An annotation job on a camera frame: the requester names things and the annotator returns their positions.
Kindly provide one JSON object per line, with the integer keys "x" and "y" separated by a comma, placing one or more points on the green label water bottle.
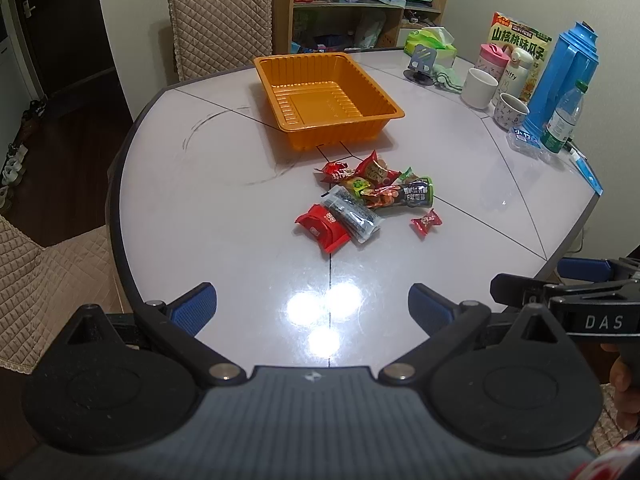
{"x": 564, "y": 118}

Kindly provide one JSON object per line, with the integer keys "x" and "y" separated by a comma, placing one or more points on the orange plastic tray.
{"x": 324, "y": 98}

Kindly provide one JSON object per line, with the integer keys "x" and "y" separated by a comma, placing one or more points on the red triangular snack packet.
{"x": 374, "y": 170}

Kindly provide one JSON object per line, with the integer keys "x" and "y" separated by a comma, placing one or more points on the yellow sunflower seed bag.
{"x": 509, "y": 34}

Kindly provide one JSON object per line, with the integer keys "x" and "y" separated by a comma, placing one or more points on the green tissue pack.
{"x": 437, "y": 38}

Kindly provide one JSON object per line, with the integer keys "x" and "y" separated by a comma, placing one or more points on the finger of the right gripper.
{"x": 584, "y": 269}
{"x": 518, "y": 291}

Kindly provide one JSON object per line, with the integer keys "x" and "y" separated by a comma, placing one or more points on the person's right hand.
{"x": 626, "y": 397}

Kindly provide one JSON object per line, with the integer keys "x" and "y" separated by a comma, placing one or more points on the small red white candy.
{"x": 425, "y": 223}

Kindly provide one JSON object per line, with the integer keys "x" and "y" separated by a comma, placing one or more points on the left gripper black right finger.
{"x": 452, "y": 329}

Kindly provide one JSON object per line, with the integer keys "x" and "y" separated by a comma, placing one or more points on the clear crumpled plastic wrapper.
{"x": 522, "y": 142}

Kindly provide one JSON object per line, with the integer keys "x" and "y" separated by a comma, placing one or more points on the wooden shelf unit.
{"x": 338, "y": 25}

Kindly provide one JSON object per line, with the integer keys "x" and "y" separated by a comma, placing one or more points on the blue white tube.
{"x": 582, "y": 165}

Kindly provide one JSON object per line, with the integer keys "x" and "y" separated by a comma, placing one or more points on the green cloth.
{"x": 446, "y": 78}

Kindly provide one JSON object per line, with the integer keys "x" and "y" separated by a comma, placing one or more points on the white mug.
{"x": 478, "y": 89}

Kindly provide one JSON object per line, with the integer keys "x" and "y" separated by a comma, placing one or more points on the grey phone stand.
{"x": 420, "y": 67}

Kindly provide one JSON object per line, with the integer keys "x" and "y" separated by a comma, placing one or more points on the yellow green snack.
{"x": 356, "y": 185}

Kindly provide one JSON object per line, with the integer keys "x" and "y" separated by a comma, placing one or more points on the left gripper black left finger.
{"x": 171, "y": 329}

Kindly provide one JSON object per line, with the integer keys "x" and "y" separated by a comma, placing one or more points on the beige quilted chair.
{"x": 211, "y": 36}
{"x": 42, "y": 287}

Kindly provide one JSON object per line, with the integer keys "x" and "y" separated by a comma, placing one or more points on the beige quilted chair back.
{"x": 211, "y": 36}

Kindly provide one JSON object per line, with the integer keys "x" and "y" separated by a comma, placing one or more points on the clear dark seaweed packet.
{"x": 350, "y": 212}

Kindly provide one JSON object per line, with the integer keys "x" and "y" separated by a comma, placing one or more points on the white miffy bottle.
{"x": 514, "y": 76}

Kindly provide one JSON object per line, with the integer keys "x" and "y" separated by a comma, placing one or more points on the beige quilted chair left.
{"x": 42, "y": 287}

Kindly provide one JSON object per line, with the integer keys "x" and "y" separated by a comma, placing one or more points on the green candy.
{"x": 407, "y": 176}

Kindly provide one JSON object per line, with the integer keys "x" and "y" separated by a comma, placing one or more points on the blue thermos jug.
{"x": 575, "y": 57}

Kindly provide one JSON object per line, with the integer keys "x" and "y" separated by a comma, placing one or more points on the long dark snack bar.
{"x": 416, "y": 193}

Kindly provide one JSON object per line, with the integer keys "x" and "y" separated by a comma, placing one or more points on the patterned white cup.
{"x": 510, "y": 112}

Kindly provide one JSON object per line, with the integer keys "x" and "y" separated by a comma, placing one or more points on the pink lidded cup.
{"x": 492, "y": 60}

